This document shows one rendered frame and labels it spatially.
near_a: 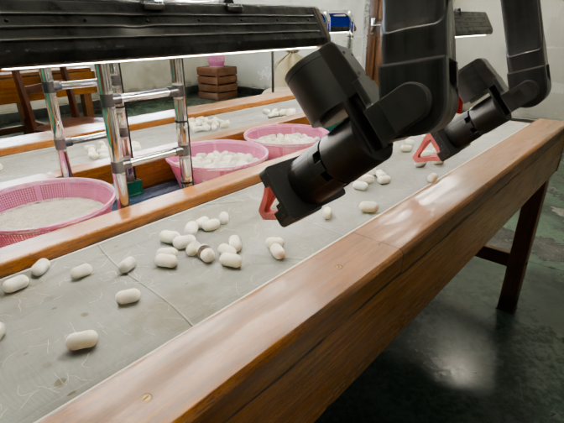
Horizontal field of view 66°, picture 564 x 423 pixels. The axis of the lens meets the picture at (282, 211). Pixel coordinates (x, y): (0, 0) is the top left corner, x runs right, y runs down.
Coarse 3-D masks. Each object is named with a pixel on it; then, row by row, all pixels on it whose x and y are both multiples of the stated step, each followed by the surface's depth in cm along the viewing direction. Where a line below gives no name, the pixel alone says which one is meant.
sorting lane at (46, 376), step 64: (512, 128) 151; (256, 192) 96; (384, 192) 96; (64, 256) 70; (128, 256) 70; (192, 256) 70; (256, 256) 70; (0, 320) 55; (64, 320) 55; (128, 320) 55; (192, 320) 55; (0, 384) 45; (64, 384) 45
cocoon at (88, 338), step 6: (90, 330) 50; (72, 336) 49; (78, 336) 49; (84, 336) 50; (90, 336) 50; (96, 336) 50; (66, 342) 49; (72, 342) 49; (78, 342) 49; (84, 342) 49; (90, 342) 50; (96, 342) 50; (72, 348) 49; (78, 348) 50
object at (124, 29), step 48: (0, 0) 47; (48, 0) 50; (96, 0) 54; (144, 0) 59; (0, 48) 45; (48, 48) 49; (96, 48) 52; (144, 48) 57; (192, 48) 62; (240, 48) 69; (288, 48) 78
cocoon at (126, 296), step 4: (120, 292) 58; (124, 292) 58; (128, 292) 58; (132, 292) 58; (136, 292) 58; (116, 296) 57; (120, 296) 57; (124, 296) 57; (128, 296) 57; (132, 296) 58; (136, 296) 58; (116, 300) 57; (120, 300) 57; (124, 300) 57; (128, 300) 58; (132, 300) 58; (136, 300) 58
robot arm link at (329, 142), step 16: (336, 112) 42; (352, 112) 41; (336, 128) 43; (352, 128) 41; (368, 128) 42; (320, 144) 45; (336, 144) 42; (352, 144) 41; (368, 144) 41; (384, 144) 42; (336, 160) 43; (352, 160) 42; (368, 160) 41; (384, 160) 42; (336, 176) 44; (352, 176) 44
